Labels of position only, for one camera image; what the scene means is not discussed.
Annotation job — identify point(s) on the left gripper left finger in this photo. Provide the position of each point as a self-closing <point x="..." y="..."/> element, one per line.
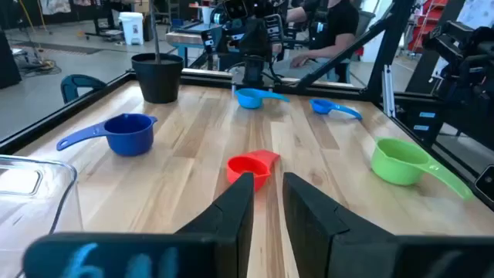
<point x="216" y="247"/>

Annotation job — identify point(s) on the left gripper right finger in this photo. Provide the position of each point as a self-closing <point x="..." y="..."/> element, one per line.
<point x="332" y="243"/>

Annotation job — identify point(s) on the small red measuring cup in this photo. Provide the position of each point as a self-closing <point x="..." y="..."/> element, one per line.
<point x="241" y="166"/>

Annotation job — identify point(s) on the teal measuring cup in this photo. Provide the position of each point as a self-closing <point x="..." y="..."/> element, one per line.
<point x="249" y="101"/>

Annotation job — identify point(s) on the green measuring cup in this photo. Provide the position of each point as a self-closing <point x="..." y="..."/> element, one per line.
<point x="393" y="170"/>

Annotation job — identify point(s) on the small blue measuring cup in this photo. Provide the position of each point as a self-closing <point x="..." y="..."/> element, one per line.
<point x="320" y="107"/>

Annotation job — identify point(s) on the indigo measuring cup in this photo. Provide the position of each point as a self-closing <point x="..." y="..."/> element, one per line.
<point x="127" y="141"/>

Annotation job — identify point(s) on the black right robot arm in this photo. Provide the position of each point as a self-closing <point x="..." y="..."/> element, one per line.
<point x="254" y="58"/>

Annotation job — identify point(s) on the clear plastic basket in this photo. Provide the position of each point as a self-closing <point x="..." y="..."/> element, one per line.
<point x="23" y="216"/>

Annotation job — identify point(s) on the person's hand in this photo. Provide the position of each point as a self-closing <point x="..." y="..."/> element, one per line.
<point x="299" y="61"/>

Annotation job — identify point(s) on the blue metal work table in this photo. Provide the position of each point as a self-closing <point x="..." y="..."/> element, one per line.
<point x="189" y="38"/>

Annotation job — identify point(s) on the person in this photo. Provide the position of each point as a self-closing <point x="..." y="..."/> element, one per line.
<point x="335" y="23"/>

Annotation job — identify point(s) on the black plant pot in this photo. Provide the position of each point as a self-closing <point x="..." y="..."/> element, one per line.
<point x="157" y="81"/>

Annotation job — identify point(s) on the white trash bin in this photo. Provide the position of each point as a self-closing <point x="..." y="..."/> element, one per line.
<point x="132" y="29"/>

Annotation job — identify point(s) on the silver aluminium bar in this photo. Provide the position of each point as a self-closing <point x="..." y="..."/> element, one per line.
<point x="388" y="92"/>

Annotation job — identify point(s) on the red metal shelf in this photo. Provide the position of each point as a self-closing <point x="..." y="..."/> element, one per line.
<point x="422" y="23"/>

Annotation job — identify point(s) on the blue chair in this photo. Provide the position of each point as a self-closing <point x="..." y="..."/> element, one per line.
<point x="73" y="87"/>

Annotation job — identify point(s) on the black machine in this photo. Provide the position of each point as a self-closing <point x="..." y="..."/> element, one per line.
<point x="463" y="58"/>

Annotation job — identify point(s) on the black aluminium table frame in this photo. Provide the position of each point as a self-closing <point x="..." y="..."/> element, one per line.
<point x="208" y="80"/>

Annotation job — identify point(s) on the small black camera box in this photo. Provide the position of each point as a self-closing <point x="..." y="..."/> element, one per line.
<point x="485" y="184"/>

